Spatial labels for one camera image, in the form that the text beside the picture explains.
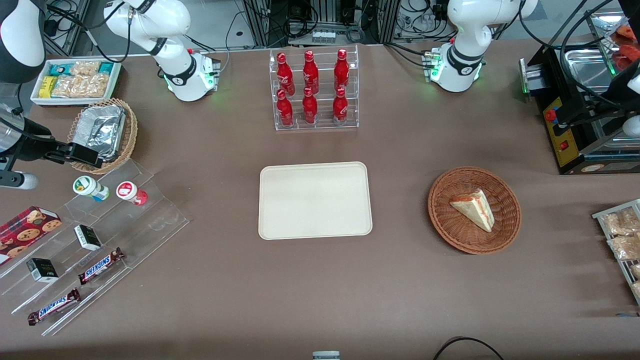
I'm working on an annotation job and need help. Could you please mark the clear bag of crackers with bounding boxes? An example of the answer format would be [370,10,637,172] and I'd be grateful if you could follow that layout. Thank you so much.
[602,207,640,236]
[607,234,640,261]

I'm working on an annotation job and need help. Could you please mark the red food packet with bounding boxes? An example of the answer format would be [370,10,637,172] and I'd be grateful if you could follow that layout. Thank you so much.
[614,25,640,72]

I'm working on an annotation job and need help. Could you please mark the black cable loop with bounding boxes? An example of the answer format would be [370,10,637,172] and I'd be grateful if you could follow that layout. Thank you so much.
[432,337,506,360]

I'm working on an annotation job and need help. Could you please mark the clear bag of pretzels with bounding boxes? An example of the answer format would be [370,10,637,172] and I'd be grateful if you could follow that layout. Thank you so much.
[50,61,112,99]

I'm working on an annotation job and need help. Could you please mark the aluminium frame rack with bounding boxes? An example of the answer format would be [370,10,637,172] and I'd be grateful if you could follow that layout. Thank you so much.
[241,0,401,48]

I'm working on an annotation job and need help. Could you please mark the brown snickers bar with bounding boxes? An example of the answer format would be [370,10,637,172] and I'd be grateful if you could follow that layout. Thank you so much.
[78,247,126,286]
[27,288,82,326]

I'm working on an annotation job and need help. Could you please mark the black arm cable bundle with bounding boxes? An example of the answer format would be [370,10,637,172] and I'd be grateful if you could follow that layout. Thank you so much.
[519,0,631,113]

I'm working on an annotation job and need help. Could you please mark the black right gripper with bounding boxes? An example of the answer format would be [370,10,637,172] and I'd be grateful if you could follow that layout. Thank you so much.
[12,120,103,168]

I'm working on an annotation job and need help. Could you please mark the red cola bottle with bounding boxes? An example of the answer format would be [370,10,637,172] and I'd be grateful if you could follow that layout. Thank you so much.
[302,50,320,96]
[276,52,296,97]
[334,48,350,93]
[276,89,294,127]
[302,87,319,125]
[332,87,349,124]

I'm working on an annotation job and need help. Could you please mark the red cookie box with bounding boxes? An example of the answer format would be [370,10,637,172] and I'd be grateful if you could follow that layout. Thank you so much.
[0,206,63,266]

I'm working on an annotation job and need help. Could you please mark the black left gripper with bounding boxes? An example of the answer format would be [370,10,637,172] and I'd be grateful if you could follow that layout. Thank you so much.
[554,102,608,127]

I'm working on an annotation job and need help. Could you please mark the small black box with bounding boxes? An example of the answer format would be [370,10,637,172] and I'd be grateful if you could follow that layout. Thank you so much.
[74,224,103,252]
[26,257,59,284]

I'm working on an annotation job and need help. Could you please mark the black machine with yellow panel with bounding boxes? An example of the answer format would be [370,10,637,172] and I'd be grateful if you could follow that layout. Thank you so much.
[519,45,640,176]

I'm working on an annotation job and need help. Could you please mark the silver foil packets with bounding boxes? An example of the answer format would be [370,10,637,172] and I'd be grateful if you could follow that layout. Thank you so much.
[75,105,127,162]

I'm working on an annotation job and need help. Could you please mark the large brown wicker basket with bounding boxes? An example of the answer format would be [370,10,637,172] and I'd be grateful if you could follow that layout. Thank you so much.
[427,166,522,256]

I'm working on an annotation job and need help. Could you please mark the red-lidded yogurt cup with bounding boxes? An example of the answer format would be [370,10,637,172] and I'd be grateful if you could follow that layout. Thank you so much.
[116,181,149,207]

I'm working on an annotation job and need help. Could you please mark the beige plastic tray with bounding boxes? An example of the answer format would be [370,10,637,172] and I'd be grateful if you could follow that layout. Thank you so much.
[258,161,374,241]

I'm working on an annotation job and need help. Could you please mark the clear acrylic stepped stand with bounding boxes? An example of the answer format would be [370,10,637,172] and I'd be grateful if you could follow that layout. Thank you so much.
[0,159,191,337]

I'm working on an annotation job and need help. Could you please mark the small tan wicker basket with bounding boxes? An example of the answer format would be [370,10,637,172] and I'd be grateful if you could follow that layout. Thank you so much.
[66,97,139,176]

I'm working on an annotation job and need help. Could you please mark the steel tray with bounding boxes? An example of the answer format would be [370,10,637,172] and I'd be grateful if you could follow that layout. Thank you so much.
[564,49,618,96]

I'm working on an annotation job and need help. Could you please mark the white snack tray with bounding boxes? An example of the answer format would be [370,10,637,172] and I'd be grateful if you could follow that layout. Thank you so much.
[30,59,123,107]

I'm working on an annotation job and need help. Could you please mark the clear acrylic bottle rack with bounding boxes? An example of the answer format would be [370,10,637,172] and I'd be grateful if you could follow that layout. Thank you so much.
[269,44,360,132]

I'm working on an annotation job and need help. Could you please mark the wrapped triangle sandwich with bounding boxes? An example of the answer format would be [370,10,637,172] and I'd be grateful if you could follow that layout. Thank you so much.
[448,188,496,233]

